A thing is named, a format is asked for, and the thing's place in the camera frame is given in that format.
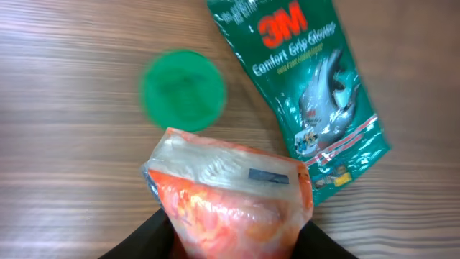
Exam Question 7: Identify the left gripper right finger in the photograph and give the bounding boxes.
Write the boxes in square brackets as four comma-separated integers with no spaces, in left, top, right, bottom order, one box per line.
[290,220,357,259]

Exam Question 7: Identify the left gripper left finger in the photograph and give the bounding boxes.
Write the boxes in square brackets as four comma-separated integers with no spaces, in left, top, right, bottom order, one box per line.
[99,209,175,259]

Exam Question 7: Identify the small red white packet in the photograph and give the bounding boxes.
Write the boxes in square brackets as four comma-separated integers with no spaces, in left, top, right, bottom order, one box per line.
[144,128,314,258]

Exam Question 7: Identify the green lid Knorr jar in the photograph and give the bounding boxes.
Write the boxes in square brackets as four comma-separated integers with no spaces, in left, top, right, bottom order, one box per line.
[139,49,227,132]

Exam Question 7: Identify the green 3M gloves packet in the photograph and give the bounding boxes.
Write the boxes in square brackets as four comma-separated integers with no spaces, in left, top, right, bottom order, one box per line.
[207,0,390,204]

